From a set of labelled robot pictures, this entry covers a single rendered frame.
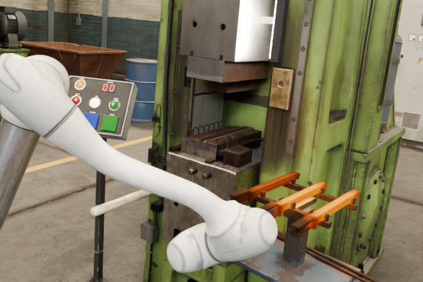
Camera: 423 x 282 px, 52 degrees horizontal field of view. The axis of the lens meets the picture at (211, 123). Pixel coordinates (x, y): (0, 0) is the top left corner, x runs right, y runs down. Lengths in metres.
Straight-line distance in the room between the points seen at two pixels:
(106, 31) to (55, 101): 9.74
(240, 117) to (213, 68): 0.58
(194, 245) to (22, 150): 0.49
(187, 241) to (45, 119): 0.44
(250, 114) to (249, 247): 1.45
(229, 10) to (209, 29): 0.12
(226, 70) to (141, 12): 8.14
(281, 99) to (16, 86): 1.19
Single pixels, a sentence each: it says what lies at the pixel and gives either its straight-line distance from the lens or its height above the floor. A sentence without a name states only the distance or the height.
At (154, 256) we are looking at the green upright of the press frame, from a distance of 2.59.
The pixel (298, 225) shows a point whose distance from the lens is 1.32.
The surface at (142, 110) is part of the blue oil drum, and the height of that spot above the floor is 0.17.
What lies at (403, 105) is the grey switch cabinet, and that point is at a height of 0.59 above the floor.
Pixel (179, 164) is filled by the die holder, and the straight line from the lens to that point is 2.01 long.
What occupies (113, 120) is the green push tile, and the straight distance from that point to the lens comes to 2.13.
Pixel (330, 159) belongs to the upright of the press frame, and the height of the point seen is 0.91.
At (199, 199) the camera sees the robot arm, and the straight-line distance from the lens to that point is 0.98.
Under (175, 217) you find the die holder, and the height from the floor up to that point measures 0.61.
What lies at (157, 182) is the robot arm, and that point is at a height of 1.16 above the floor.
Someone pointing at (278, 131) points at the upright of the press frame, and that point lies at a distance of 1.93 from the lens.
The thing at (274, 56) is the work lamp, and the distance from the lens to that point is 1.87.
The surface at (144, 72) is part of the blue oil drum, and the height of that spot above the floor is 0.74.
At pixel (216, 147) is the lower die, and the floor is 0.98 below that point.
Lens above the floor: 1.51
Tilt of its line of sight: 13 degrees down
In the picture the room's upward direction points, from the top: 5 degrees clockwise
